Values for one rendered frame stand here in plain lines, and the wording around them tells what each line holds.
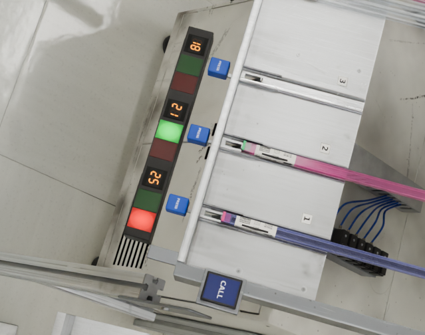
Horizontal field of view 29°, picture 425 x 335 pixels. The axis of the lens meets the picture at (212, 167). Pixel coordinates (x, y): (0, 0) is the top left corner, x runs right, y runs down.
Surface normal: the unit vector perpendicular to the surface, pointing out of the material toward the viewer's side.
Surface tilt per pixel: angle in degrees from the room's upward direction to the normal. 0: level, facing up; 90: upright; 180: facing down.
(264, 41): 44
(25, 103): 0
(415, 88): 0
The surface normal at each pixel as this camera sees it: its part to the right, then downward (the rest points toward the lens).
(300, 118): 0.00, -0.25
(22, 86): 0.67, 0.00
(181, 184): -0.69, -0.37
